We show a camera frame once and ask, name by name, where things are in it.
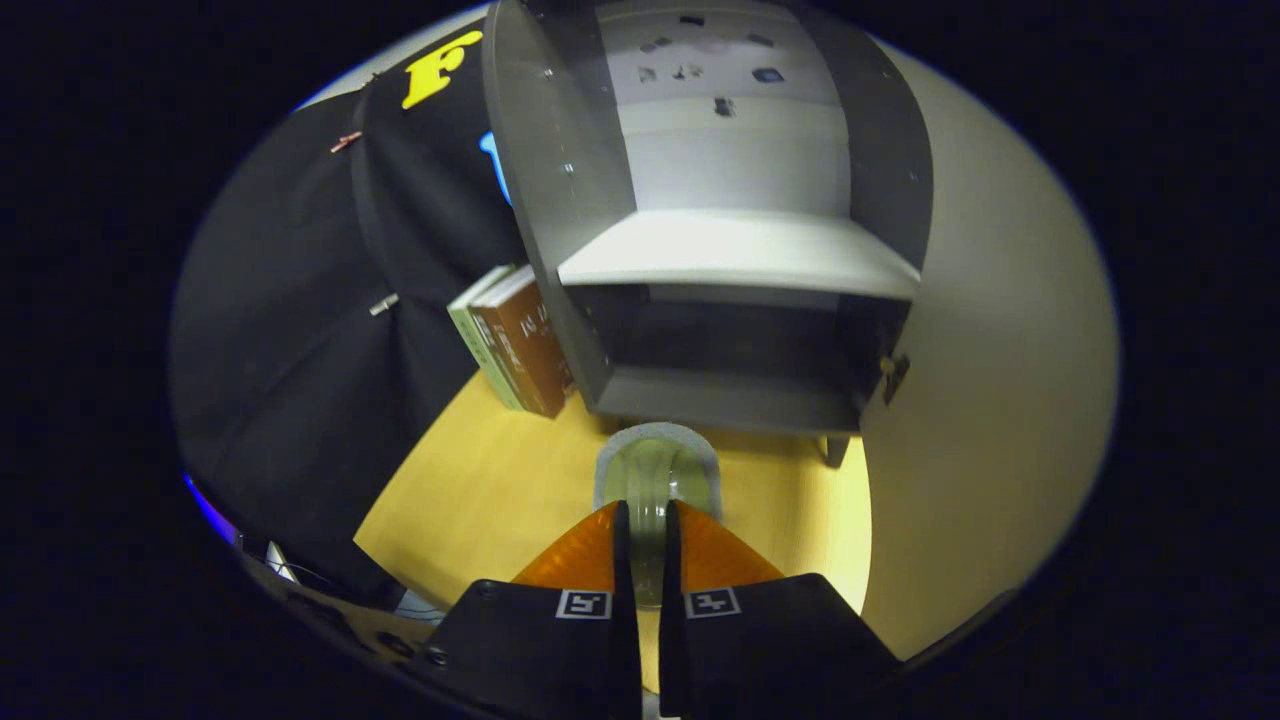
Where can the black backdrop cloth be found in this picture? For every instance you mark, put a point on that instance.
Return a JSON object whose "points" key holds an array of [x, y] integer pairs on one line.
{"points": [[280, 350]]}

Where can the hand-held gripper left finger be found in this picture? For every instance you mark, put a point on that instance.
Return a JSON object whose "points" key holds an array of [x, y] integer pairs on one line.
{"points": [[623, 570]]}

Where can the silver clip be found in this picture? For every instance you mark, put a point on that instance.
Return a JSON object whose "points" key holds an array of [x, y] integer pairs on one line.
{"points": [[383, 304]]}

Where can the dark grey cabinet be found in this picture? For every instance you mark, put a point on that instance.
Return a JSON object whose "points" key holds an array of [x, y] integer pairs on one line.
{"points": [[560, 200]]}

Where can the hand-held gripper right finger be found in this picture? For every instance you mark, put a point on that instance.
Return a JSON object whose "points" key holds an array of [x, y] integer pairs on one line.
{"points": [[672, 570]]}

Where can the pink clip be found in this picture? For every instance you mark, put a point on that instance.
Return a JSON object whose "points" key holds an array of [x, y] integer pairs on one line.
{"points": [[347, 142]]}

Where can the translucent cup with grey rim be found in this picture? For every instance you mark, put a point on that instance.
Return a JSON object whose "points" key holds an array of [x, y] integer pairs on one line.
{"points": [[650, 480]]}

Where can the brown book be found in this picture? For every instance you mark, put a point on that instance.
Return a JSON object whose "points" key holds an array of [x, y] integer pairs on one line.
{"points": [[525, 350]]}

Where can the grey cabinet inner shelf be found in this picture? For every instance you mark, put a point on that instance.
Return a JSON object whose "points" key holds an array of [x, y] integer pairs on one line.
{"points": [[740, 250]]}

